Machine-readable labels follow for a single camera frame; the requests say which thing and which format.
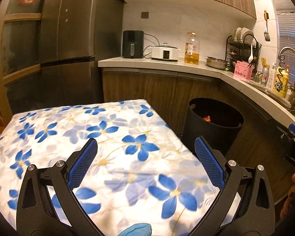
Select red white plastic bag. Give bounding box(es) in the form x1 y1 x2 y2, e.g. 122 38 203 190
203 116 211 122

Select black trash bin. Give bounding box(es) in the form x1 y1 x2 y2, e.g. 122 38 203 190
182 98 245 155

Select person's hand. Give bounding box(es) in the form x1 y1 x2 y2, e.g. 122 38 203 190
280 174 295 219

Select steel sink basin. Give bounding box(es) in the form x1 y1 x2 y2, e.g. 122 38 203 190
249 82 295 117

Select wooden lower cabinets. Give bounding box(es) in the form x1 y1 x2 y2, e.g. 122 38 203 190
102 68 295 202

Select yellow detergent bottle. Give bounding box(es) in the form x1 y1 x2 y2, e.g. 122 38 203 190
273 66 289 98

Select white slim bottle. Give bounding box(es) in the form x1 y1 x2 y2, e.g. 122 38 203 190
266 62 277 91

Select beer can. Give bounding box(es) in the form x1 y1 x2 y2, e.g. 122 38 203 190
261 67 269 86

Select blue floral tablecloth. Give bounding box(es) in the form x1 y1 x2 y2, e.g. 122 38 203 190
0 100 219 235

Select pink utensil holder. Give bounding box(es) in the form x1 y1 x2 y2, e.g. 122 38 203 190
234 61 254 82

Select black dish rack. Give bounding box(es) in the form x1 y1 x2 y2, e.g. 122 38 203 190
225 27 262 68

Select hanging spatula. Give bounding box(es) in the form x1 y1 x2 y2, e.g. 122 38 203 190
264 10 271 41

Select steel mixing bowl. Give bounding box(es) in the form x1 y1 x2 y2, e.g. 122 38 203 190
206 56 228 70

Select window blinds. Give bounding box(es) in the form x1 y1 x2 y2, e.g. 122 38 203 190
274 0 295 84

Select cooking oil bottle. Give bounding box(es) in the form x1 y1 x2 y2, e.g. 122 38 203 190
184 32 200 65

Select white rice cooker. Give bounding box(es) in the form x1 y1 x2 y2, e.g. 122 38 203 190
151 43 178 62

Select wooden glass door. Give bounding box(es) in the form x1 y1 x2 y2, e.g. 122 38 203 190
0 0 45 124

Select black air fryer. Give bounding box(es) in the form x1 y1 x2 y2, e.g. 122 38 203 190
122 30 144 59

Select dark grey refrigerator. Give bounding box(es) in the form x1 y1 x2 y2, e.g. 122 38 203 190
39 0 124 107

